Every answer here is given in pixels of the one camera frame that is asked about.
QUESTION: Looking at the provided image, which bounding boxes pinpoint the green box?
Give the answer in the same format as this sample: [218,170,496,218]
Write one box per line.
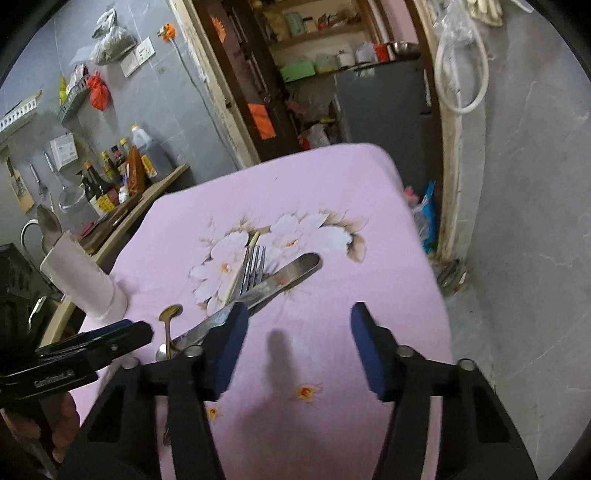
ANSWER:
[280,61,317,84]

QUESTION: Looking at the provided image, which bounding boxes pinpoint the wall shelf unit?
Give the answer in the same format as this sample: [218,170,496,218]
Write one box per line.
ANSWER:
[249,0,384,75]

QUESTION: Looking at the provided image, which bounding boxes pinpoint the white wall switch panel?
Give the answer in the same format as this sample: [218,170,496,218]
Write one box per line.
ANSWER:
[121,38,155,77]

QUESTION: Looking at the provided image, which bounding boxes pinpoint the white power cable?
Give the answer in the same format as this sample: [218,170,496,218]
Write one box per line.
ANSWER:
[173,39,241,171]

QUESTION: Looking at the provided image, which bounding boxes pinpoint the steel peeler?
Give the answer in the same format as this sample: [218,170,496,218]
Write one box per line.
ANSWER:
[30,162,48,197]

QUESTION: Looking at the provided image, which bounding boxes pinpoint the steel table knife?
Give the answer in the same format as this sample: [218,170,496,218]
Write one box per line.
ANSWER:
[171,252,321,352]

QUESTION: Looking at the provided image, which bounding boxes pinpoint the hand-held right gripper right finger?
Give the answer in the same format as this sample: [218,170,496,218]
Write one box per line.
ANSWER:
[350,301,539,480]

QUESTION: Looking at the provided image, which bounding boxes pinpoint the orange food packet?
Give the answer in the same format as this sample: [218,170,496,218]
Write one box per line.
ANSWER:
[126,145,147,195]

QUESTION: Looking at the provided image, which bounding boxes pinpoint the wooden door frame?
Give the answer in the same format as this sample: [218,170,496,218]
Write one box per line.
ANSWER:
[168,0,488,264]

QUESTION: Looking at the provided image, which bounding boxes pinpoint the steel faucet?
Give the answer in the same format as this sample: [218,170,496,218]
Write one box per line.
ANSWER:
[20,220,42,252]

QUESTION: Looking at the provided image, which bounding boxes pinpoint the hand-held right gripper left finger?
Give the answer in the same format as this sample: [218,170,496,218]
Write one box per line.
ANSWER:
[78,301,250,480]

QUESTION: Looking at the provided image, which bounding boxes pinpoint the wooden cutting board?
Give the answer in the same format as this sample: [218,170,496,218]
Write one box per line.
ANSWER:
[81,194,144,252]

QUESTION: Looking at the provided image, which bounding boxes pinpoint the pink floral tablecloth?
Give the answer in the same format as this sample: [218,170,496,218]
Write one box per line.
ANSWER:
[76,143,453,480]

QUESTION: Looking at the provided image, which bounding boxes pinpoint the person's left hand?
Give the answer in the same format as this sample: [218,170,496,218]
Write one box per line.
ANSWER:
[50,392,80,463]

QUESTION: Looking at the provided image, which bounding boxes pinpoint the white hanging box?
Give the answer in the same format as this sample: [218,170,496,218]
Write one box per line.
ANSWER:
[50,133,79,171]

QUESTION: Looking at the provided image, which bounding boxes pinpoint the white plastic utensil basket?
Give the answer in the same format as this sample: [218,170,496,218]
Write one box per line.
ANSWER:
[40,231,127,324]

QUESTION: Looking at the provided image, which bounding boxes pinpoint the clear plastic bag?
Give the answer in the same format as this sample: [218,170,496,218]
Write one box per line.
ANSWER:
[434,0,462,40]

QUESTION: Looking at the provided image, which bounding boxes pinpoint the steel bowl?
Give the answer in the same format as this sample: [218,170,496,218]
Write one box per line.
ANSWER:
[387,41,421,58]

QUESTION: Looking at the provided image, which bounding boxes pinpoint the dark sauce bottle yellow label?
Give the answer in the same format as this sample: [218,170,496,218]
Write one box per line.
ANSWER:
[85,161,118,214]

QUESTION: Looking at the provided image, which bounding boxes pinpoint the white hose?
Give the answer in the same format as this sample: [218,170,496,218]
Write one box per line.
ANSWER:
[436,14,489,116]

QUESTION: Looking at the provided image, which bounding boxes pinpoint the small gold spoon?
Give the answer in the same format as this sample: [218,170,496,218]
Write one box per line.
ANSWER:
[158,305,184,360]

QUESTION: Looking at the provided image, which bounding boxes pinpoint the large oil jug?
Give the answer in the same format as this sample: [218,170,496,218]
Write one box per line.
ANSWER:
[130,124,174,180]

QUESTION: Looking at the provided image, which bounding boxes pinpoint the clear bag of dried goods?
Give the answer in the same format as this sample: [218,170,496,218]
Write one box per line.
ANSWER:
[88,9,138,65]

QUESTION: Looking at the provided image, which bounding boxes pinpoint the seasoning packets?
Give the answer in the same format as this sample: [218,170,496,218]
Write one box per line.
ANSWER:
[58,65,88,100]

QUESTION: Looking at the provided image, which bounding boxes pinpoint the cream rubber gloves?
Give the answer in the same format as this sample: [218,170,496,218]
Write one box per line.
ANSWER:
[466,0,504,26]

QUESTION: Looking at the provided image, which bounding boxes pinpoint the steel fork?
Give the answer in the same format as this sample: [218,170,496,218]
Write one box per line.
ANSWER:
[222,232,260,303]
[237,246,267,298]

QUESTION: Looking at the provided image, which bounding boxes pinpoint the white wall basket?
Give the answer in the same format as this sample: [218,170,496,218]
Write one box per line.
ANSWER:
[0,90,42,132]

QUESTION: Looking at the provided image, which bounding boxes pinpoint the dark wooden door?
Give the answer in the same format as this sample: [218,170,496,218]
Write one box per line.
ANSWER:
[191,0,301,162]

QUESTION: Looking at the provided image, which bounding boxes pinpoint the red plastic bag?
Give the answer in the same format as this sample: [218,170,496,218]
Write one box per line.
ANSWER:
[87,71,112,110]

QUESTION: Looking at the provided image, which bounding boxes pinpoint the steel mesh strainer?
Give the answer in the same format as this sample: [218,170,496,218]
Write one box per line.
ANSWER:
[44,151,88,213]

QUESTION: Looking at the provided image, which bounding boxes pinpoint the grey refrigerator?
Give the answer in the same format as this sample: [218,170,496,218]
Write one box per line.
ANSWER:
[333,58,432,148]

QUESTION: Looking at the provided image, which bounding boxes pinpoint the grey wall rack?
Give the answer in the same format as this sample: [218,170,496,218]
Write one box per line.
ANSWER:
[58,83,90,123]

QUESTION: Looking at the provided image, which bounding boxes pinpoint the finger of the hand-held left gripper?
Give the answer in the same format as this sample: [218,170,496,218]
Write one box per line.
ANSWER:
[36,320,154,366]

